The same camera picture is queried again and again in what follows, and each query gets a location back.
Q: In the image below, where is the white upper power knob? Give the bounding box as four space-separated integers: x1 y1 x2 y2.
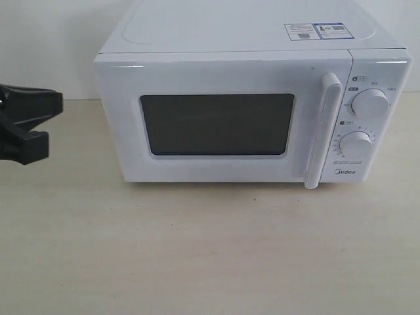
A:
351 89 390 119

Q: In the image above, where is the white Midea microwave oven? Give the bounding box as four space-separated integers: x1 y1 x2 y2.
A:
97 1 413 184

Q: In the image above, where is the white microwave door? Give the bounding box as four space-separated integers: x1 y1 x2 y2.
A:
94 50 353 189

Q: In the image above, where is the white lower timer knob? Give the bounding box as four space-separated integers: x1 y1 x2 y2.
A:
339 131 373 159

